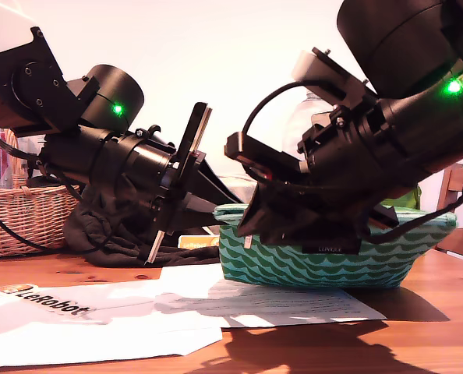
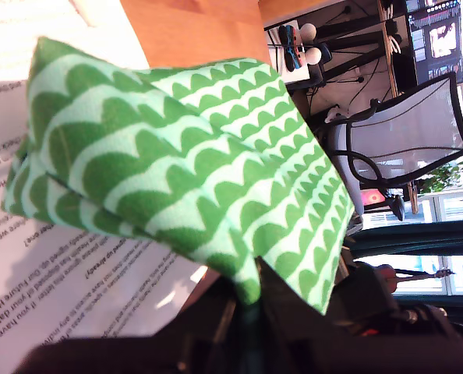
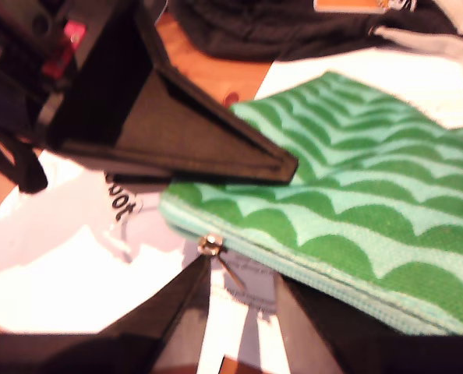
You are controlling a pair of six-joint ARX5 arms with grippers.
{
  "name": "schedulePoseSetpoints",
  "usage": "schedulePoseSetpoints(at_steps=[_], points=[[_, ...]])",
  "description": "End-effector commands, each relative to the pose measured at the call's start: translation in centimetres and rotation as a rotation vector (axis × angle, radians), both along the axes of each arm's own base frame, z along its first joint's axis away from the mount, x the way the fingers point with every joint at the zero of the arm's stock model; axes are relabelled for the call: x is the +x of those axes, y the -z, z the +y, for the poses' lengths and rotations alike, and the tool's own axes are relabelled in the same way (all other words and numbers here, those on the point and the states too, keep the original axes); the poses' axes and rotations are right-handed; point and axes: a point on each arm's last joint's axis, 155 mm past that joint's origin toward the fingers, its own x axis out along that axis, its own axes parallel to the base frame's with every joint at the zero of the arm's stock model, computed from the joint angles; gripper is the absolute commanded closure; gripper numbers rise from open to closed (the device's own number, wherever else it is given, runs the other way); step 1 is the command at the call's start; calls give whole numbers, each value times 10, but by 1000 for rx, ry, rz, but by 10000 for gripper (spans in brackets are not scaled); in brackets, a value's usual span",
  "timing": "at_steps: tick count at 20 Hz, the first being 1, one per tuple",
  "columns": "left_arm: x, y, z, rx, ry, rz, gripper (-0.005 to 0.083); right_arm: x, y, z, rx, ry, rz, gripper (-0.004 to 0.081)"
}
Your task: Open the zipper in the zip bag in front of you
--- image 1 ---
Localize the orange LeRobot sticker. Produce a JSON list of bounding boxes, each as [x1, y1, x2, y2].
[[178, 235, 220, 250]]

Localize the green wave-patterned zip bag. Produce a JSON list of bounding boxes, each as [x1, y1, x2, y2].
[[213, 203, 458, 290]]

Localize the flat black cable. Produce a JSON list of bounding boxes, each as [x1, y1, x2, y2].
[[0, 122, 41, 161]]

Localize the round black camera cable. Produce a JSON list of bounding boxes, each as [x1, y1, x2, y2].
[[241, 79, 334, 184]]

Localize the woven wicker basket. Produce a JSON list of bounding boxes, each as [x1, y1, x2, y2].
[[0, 128, 80, 259]]

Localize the black-lettered LeRobot sticker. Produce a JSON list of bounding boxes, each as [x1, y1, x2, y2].
[[0, 283, 91, 320]]

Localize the dark brown grey-lined jacket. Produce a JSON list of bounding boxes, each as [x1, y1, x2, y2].
[[62, 173, 256, 269]]

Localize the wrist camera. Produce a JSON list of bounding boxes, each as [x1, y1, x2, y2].
[[292, 47, 377, 118]]

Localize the thin black cable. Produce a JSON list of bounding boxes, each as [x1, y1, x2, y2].
[[0, 159, 114, 254]]

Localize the large clear water bottle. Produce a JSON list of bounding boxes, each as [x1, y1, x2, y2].
[[281, 87, 336, 164]]

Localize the wooden chair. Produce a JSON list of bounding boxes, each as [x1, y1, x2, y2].
[[436, 163, 463, 262]]

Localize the printed white paper sheet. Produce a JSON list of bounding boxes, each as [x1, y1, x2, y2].
[[153, 263, 388, 329]]

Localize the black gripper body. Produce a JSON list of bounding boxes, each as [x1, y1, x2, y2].
[[122, 103, 213, 266], [225, 107, 402, 229]]

